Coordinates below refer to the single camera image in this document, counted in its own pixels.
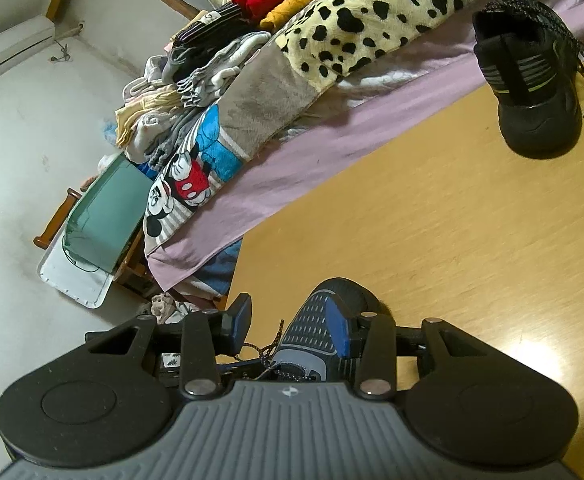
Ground wooden side table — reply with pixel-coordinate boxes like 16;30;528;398
34;188;158;309

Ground purple bed sheet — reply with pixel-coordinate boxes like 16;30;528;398
145;0;584;295

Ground folded grey striped clothes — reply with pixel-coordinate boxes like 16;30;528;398
177;30;271;108

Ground black sneaker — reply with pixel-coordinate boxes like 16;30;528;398
265;278;391;382
472;0;584;159

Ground teal storage bin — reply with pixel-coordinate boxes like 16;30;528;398
62;154;152;274

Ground laundry pile on floor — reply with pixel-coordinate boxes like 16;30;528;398
138;292;201;325

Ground cartoon patchwork blanket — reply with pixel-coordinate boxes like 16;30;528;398
143;0;474;254

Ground black speckled shoelace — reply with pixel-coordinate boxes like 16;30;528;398
217;320;310;382

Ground white tray lid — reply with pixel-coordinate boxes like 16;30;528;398
38;238;113;310

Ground folded yellow garment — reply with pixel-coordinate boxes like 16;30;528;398
258;0;313;32

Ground white air conditioner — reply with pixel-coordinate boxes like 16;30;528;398
0;15;55;75

